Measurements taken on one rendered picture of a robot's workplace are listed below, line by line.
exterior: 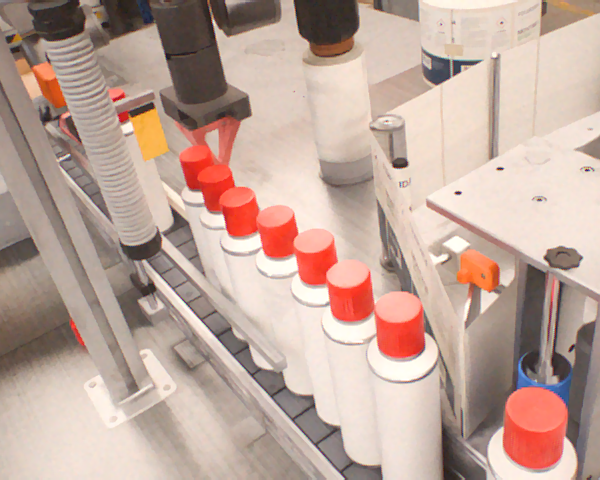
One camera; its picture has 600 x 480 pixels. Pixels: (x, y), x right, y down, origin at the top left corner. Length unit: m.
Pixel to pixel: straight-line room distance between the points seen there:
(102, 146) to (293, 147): 0.61
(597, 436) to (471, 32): 0.78
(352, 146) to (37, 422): 0.53
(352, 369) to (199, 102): 0.35
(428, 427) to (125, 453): 0.36
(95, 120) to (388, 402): 0.29
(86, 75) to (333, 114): 0.48
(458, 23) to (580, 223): 0.75
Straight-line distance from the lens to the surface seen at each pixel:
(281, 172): 1.03
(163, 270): 0.89
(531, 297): 0.49
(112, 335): 0.75
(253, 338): 0.63
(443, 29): 1.17
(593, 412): 0.47
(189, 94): 0.74
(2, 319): 1.01
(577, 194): 0.46
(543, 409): 0.40
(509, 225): 0.43
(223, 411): 0.76
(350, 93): 0.91
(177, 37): 0.72
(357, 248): 0.85
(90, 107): 0.51
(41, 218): 0.65
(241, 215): 0.59
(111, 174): 0.53
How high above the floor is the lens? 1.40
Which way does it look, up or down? 37 degrees down
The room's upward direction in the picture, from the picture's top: 11 degrees counter-clockwise
